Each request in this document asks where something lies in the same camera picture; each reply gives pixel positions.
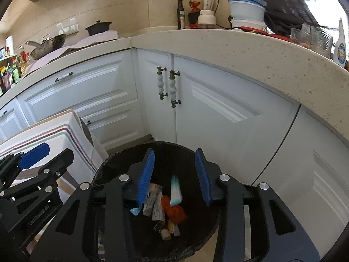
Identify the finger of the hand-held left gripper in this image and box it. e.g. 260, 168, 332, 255
0, 143, 50, 187
3, 149, 75, 201

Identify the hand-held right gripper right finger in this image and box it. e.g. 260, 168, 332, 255
194, 148, 321, 262

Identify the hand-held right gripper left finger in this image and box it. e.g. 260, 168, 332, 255
29, 149, 155, 262

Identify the white printed packet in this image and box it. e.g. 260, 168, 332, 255
143, 191, 157, 217

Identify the white tube teal cap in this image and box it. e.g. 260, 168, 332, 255
169, 175, 184, 207

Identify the black trash bin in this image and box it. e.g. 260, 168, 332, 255
91, 141, 221, 262

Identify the white green tube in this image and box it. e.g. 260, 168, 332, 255
152, 198, 167, 222

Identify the large orange plastic bag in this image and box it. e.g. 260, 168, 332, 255
161, 195, 188, 226

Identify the striped tablecloth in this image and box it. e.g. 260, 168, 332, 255
0, 110, 109, 262

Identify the row of condiment bottles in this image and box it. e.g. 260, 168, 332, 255
0, 46, 32, 96

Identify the steel wok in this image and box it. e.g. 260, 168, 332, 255
25, 33, 67, 60

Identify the paper towel roll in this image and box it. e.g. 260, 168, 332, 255
5, 35, 14, 58

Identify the white stove cover cloth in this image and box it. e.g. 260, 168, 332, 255
24, 30, 119, 74

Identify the black lidded pot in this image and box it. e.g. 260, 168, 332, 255
84, 20, 113, 36

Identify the red utensil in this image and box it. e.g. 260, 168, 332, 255
240, 26, 292, 40

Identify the white jar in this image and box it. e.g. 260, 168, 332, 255
198, 9, 217, 29

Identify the small white container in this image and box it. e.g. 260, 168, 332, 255
229, 18, 268, 32

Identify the black cup with red packets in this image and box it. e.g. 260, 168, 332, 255
187, 0, 202, 29

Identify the dark oil bottle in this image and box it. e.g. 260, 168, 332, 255
177, 0, 186, 30

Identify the clear drinking glass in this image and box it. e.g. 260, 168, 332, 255
290, 28, 311, 49

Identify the large white lidded container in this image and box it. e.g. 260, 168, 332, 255
228, 0, 267, 22

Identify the white spray bottle blue label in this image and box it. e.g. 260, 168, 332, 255
333, 18, 347, 69

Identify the dark hanging cloth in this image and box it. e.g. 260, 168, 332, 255
234, 0, 319, 33

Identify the long drawer handle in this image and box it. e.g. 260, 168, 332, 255
55, 71, 74, 83

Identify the white ceramic door handle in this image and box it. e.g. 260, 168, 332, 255
169, 70, 181, 108
157, 66, 169, 99

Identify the white wall hook rack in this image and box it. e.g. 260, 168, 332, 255
56, 18, 79, 35

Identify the black power cable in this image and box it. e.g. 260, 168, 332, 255
213, 0, 232, 30

